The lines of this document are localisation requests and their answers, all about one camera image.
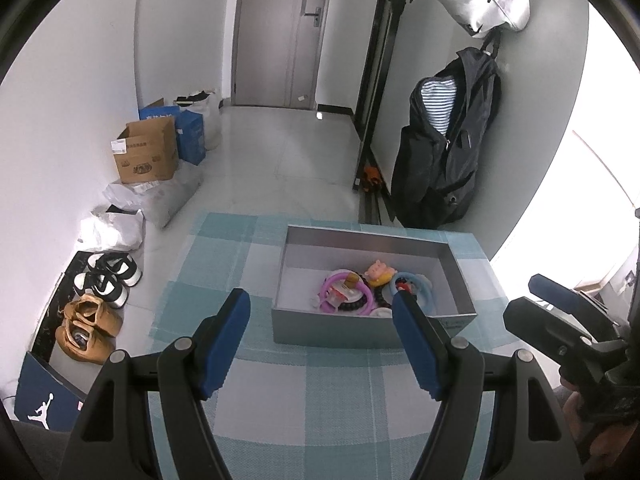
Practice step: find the black white sandals pair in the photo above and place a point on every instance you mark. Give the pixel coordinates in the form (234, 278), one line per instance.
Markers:
(109, 276)

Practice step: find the white round case red rim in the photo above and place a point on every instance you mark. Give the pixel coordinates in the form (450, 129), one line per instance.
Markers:
(340, 293)

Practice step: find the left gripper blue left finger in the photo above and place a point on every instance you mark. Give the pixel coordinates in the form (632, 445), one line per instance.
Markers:
(217, 341)

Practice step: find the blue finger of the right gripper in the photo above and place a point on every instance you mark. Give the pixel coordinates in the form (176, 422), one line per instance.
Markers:
(593, 316)
(556, 338)

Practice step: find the grey cardboard tray box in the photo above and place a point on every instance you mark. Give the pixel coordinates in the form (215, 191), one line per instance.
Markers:
(313, 258)

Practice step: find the tan shoes pair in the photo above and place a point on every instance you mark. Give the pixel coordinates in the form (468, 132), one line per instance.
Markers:
(88, 330)

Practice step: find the white plastic bag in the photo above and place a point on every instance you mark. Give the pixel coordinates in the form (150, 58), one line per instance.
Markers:
(105, 231)

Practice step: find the brown cardboard box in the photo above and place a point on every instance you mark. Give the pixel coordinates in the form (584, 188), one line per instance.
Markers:
(146, 151)

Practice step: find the navy jordan shoebox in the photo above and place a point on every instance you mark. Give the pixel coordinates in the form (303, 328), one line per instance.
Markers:
(44, 398)

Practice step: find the checkered teal tablecloth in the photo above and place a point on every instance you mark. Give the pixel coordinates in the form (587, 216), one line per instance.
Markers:
(289, 412)

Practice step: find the blue cardboard box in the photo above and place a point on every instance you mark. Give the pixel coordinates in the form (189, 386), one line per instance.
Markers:
(189, 129)

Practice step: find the pink pig charm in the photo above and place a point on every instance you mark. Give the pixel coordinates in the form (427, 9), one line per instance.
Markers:
(379, 274)

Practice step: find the right hand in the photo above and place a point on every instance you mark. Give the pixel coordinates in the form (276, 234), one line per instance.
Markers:
(607, 447)

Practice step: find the black hanging jacket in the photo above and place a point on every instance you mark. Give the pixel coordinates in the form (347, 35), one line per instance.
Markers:
(435, 170)

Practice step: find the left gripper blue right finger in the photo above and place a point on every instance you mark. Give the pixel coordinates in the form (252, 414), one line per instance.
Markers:
(424, 342)

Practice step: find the red charm clip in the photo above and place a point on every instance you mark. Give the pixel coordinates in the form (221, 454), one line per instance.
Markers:
(405, 287)

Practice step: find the black metal rack frame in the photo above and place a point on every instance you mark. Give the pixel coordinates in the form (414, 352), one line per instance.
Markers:
(373, 81)

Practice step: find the grey door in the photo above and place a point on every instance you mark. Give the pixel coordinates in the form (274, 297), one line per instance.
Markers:
(276, 53)

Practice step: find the small white round lid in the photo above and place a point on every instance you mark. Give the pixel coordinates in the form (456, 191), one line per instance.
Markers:
(381, 313)

